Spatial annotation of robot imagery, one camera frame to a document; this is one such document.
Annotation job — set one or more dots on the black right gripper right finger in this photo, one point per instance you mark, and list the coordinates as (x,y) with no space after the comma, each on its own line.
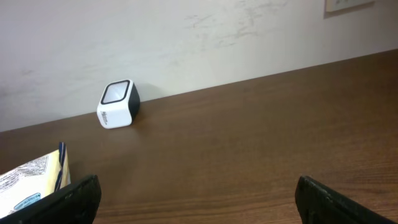
(319,204)

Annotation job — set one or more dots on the white barcode scanner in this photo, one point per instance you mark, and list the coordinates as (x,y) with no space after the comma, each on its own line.
(119,104)

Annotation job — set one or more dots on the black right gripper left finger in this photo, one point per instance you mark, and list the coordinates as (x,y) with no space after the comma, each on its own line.
(76,203)

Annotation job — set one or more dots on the cream snack bag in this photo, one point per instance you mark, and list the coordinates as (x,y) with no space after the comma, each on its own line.
(34,180)

